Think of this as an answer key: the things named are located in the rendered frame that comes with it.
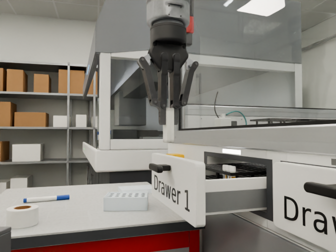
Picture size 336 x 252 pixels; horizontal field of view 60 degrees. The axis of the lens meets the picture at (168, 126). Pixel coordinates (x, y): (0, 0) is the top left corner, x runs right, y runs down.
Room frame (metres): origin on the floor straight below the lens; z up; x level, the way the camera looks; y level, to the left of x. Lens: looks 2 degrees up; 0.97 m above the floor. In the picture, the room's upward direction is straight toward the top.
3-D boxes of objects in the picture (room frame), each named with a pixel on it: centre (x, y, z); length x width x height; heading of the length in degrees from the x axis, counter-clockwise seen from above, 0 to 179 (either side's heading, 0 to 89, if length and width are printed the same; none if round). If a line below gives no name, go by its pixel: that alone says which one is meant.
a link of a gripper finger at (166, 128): (0.59, 0.00, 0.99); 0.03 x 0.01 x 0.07; 18
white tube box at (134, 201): (0.87, 0.12, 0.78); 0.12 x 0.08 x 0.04; 93
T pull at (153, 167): (0.62, 0.01, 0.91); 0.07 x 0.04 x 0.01; 18
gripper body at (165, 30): (0.59, 0.00, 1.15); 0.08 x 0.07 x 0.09; 108
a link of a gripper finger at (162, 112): (0.59, 0.02, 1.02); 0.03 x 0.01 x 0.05; 108
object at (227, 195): (0.70, -0.21, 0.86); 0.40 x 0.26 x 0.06; 108
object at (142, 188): (1.11, 0.12, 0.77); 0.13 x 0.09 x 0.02; 109
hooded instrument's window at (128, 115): (2.41, 0.07, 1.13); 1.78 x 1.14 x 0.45; 18
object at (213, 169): (0.66, -0.10, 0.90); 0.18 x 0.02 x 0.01; 18
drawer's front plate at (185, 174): (0.63, -0.01, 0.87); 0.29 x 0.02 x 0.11; 18
